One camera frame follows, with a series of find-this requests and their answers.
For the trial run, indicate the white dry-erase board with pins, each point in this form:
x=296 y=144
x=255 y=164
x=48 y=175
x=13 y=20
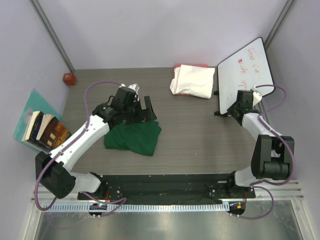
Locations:
x=246 y=68

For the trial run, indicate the red cube block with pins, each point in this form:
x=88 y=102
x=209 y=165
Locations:
x=69 y=79

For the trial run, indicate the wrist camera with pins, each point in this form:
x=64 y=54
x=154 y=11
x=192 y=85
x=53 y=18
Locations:
x=128 y=93
x=257 y=96

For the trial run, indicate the white slotted cable duct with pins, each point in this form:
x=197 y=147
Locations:
x=93 y=207

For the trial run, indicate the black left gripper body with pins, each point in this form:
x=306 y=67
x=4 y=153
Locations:
x=136 y=108

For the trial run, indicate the folded white t shirt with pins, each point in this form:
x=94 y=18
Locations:
x=193 y=80

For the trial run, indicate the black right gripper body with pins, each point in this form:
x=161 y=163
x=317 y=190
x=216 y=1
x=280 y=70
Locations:
x=231 y=109

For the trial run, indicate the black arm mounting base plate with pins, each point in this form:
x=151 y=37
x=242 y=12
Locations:
x=172 y=189

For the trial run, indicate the green t shirt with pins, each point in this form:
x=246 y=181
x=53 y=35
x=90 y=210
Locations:
x=139 y=138

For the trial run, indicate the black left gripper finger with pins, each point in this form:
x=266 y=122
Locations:
x=137 y=119
x=148 y=113

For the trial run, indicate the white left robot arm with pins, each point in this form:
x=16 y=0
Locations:
x=54 y=169

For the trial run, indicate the stack of books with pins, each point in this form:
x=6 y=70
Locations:
x=44 y=132

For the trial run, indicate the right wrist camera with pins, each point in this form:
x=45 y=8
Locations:
x=257 y=96

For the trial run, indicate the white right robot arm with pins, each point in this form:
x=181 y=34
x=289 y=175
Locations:
x=272 y=160

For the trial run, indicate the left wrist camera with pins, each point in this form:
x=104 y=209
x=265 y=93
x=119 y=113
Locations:
x=128 y=93

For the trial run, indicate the teal plastic folder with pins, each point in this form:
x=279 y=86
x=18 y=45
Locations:
x=35 y=102

